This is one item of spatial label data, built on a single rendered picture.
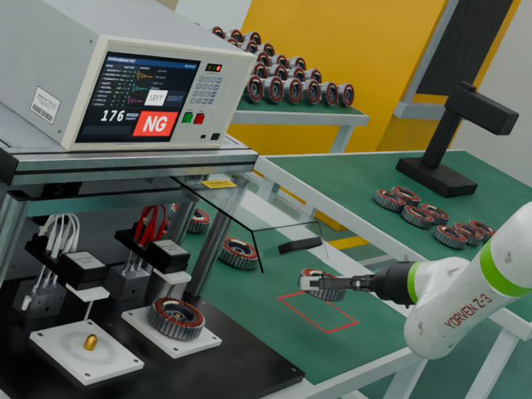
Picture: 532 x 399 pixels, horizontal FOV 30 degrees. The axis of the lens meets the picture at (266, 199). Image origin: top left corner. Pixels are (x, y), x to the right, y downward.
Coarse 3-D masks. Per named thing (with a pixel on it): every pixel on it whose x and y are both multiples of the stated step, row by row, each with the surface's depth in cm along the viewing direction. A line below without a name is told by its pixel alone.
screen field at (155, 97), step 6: (150, 90) 176; (156, 90) 178; (162, 90) 179; (150, 96) 177; (156, 96) 178; (162, 96) 180; (168, 96) 181; (174, 96) 183; (180, 96) 184; (150, 102) 178; (156, 102) 179; (162, 102) 181; (168, 102) 182; (174, 102) 184; (180, 102) 185
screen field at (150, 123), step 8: (144, 112) 178; (152, 112) 180; (160, 112) 182; (168, 112) 184; (176, 112) 186; (144, 120) 179; (152, 120) 181; (160, 120) 183; (168, 120) 185; (136, 128) 179; (144, 128) 180; (152, 128) 182; (160, 128) 184; (168, 128) 186
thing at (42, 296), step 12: (24, 288) 181; (36, 288) 182; (48, 288) 184; (60, 288) 185; (36, 300) 180; (48, 300) 183; (60, 300) 186; (24, 312) 182; (36, 312) 182; (48, 312) 185
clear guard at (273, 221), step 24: (192, 192) 189; (216, 192) 193; (240, 192) 199; (264, 192) 205; (240, 216) 186; (264, 216) 192; (288, 216) 197; (264, 240) 185; (288, 240) 191; (264, 264) 182; (288, 264) 189
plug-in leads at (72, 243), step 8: (56, 216) 178; (48, 224) 180; (56, 224) 179; (40, 232) 180; (64, 232) 182; (32, 240) 181; (40, 240) 180; (48, 240) 180; (56, 240) 177; (64, 240) 182; (72, 240) 179; (48, 248) 180; (56, 248) 177; (64, 248) 179; (72, 248) 181; (56, 256) 178
